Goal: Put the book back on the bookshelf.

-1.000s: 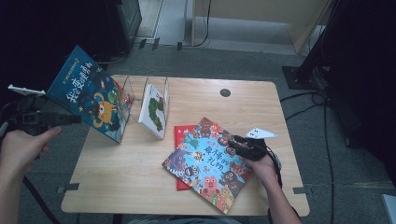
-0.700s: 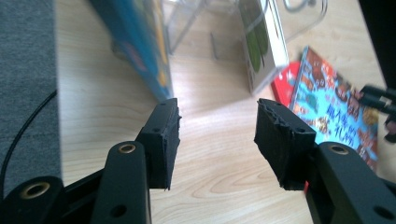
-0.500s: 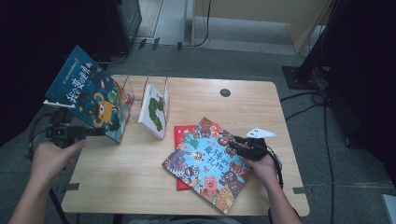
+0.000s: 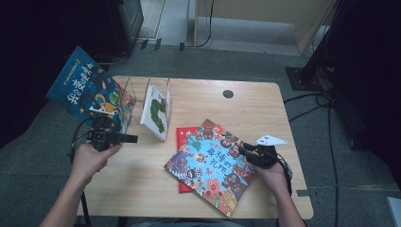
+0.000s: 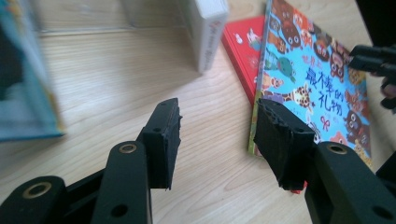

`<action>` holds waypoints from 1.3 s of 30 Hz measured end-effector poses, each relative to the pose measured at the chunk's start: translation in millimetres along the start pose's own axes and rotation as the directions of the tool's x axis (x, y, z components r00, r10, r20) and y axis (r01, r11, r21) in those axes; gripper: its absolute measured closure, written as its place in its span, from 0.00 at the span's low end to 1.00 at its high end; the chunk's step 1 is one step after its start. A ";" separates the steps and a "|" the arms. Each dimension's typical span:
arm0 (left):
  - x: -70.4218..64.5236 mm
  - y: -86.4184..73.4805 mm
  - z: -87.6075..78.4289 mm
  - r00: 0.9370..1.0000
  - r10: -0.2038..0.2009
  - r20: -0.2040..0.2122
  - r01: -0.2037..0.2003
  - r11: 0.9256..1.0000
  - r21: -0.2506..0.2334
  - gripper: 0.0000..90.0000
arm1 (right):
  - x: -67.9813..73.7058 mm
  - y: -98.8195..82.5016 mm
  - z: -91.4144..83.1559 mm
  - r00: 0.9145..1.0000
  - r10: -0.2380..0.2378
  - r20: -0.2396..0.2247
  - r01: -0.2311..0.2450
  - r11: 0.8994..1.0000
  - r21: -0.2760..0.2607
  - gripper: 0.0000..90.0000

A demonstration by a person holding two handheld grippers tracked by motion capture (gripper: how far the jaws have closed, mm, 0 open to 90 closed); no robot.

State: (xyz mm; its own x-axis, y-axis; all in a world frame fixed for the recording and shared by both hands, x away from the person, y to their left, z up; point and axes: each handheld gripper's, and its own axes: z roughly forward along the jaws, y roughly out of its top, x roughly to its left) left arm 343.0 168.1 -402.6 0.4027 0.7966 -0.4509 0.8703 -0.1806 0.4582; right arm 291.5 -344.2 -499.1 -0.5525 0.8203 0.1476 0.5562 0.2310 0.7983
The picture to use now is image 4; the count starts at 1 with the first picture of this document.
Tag light blue monster picture book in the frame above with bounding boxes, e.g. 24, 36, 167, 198
164, 118, 257, 218

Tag dark blue picture book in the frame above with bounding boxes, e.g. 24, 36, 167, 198
45, 45, 136, 135

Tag black hanging cable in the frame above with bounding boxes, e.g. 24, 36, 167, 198
181, 0, 216, 52

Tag black metal stand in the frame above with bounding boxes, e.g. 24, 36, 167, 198
286, 0, 351, 93

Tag person's left hand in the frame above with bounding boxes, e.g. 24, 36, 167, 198
70, 143, 123, 187

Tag white caterpillar board book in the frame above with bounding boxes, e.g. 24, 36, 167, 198
140, 84, 172, 142

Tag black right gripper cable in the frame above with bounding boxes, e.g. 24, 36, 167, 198
267, 150, 293, 196

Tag black curtain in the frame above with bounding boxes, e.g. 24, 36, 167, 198
0, 0, 121, 149
327, 0, 401, 190

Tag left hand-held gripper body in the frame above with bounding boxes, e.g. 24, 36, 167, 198
87, 106, 123, 152

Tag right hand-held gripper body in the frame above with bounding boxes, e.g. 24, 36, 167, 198
254, 134, 288, 169

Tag person's right hand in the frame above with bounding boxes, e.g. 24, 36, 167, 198
253, 162, 289, 193

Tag black floor cable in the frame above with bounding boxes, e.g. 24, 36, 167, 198
288, 103, 330, 123
283, 91, 340, 227

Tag red picture book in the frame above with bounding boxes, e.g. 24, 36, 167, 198
175, 126, 201, 194

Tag light grey box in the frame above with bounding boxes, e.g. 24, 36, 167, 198
386, 196, 401, 227

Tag dark cabinet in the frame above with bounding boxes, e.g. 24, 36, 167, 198
107, 0, 145, 56

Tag clear acrylic book rack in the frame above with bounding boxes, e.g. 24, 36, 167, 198
117, 76, 173, 135

